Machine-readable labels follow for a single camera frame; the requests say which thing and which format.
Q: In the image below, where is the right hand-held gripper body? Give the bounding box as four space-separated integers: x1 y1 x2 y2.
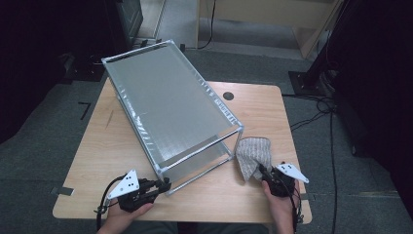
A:
262 163 310 198

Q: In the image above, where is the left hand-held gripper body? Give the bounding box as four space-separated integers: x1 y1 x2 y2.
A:
106 169 161 214

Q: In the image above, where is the grey knitted cloth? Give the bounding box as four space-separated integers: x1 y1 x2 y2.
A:
235 136 273 182

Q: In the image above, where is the silver metal shelf rack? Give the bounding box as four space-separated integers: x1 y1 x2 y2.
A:
100 39 244 196

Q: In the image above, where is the person's left hand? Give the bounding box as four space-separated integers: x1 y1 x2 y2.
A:
99 201 156 228

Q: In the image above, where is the person's right hand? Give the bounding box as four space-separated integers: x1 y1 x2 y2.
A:
261 178 301 226

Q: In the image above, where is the black tape corner mark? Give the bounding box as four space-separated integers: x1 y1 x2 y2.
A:
77 101 93 121

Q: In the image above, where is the black metal stand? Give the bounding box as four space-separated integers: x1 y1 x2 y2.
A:
287 0 355 97

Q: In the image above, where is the black stand base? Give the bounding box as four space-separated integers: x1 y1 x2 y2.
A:
61 52 108 83

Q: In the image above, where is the dark curtain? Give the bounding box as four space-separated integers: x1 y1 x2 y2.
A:
0 0 108 144
327 0 413 213

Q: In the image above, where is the beige wooden furniture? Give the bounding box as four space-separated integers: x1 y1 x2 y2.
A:
196 0 345 60

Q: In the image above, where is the dark cabinet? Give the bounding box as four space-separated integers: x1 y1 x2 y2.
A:
103 0 144 58

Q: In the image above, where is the left hand-held gripper cable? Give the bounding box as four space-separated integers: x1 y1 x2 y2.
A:
94 175 126 232

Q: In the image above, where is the hand-held gripper cable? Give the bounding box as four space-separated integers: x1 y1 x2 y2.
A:
285 181 305 232
94 175 126 232

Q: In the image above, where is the right hand-held gripper cable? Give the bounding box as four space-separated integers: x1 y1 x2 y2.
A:
285 181 305 232

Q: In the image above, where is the black floor cable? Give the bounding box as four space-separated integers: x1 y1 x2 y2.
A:
282 93 339 234

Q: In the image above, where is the grey cable loop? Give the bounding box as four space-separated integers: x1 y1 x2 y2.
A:
90 53 108 65

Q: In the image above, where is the black hanging cable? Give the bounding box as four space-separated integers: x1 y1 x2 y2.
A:
199 0 217 50

